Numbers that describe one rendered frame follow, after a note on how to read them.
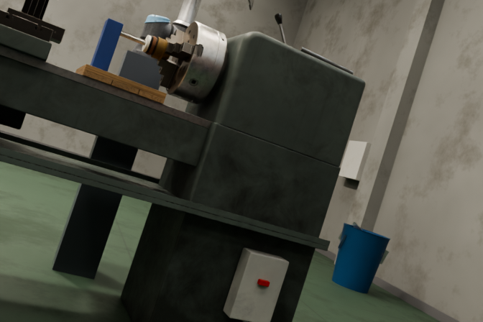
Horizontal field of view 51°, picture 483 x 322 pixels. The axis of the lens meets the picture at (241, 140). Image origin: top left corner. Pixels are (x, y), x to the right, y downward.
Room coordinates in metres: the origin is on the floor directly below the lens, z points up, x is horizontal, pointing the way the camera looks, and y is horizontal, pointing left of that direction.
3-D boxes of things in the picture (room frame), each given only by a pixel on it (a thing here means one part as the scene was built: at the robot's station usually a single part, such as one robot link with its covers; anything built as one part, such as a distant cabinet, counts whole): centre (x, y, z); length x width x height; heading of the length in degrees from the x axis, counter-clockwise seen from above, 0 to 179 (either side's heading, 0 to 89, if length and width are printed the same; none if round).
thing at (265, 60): (2.25, -0.07, 1.06); 0.59 x 0.48 x 0.39; 113
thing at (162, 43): (2.01, 0.43, 1.08); 0.09 x 0.09 x 0.09; 23
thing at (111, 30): (1.94, 0.60, 1.00); 0.08 x 0.06 x 0.23; 23
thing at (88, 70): (1.97, 0.52, 0.89); 0.36 x 0.30 x 0.04; 23
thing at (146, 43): (1.97, 0.53, 1.08); 0.13 x 0.07 x 0.07; 113
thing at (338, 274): (4.82, -1.38, 0.29); 0.50 x 0.46 x 0.58; 18
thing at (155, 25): (2.56, 0.59, 1.27); 0.13 x 0.12 x 0.14; 123
